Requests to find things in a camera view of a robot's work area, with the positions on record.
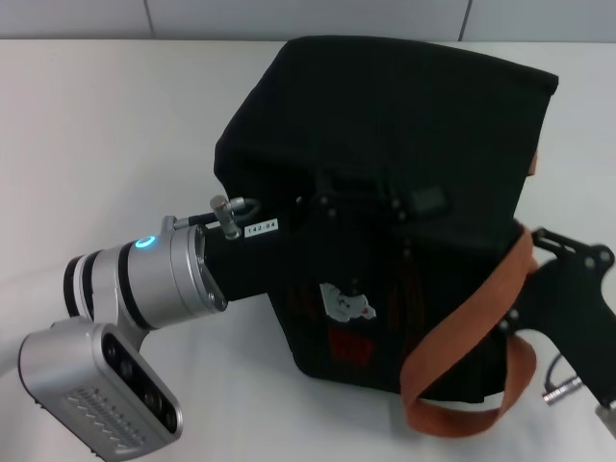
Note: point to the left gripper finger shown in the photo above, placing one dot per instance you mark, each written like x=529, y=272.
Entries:
x=428, y=198

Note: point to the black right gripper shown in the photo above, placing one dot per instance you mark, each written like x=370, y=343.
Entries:
x=568, y=308

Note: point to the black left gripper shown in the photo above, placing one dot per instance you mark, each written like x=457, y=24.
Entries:
x=260, y=264

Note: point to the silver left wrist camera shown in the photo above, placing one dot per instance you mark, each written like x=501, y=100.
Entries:
x=86, y=380

